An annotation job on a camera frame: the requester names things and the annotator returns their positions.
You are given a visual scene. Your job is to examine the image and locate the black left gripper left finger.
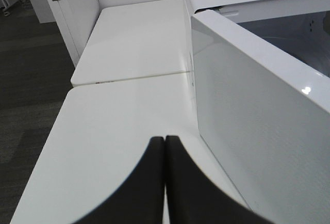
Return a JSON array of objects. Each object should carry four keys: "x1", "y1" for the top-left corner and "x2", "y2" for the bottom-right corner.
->
[{"x1": 76, "y1": 136, "x2": 165, "y2": 223}]

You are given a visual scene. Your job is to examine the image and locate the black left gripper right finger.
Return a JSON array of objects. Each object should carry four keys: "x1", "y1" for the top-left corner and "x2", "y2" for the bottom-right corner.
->
[{"x1": 164, "y1": 135, "x2": 256, "y2": 224}]

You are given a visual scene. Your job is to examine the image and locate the white microwave door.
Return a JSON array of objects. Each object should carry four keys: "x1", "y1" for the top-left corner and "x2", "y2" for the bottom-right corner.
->
[{"x1": 191, "y1": 10, "x2": 329, "y2": 223}]

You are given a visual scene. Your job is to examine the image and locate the white adjacent table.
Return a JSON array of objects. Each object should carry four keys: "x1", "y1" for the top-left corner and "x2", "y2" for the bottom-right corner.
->
[{"x1": 71, "y1": 0, "x2": 189, "y2": 87}]

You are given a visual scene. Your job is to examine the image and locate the white microwave oven body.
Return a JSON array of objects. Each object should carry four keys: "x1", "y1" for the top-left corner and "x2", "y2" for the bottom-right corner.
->
[{"x1": 190, "y1": 0, "x2": 329, "y2": 75}]

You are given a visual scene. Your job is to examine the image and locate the white cabinet in background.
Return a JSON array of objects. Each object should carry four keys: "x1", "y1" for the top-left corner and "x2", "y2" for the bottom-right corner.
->
[{"x1": 30, "y1": 0, "x2": 55, "y2": 24}]

